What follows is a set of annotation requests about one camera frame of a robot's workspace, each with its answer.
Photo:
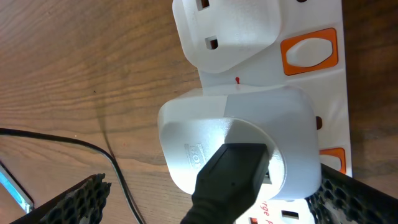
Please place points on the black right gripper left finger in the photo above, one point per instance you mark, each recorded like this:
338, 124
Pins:
81, 204

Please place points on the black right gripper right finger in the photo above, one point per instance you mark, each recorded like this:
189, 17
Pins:
343, 199

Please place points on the blue screen Galaxy smartphone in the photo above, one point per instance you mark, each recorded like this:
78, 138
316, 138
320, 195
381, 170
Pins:
16, 190

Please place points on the white USB charger adapter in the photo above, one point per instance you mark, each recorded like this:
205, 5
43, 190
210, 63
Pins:
193, 126

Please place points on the white socket safety cover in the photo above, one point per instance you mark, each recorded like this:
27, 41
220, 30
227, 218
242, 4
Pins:
216, 35

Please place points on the white power strip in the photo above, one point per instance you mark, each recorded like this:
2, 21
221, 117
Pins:
309, 53

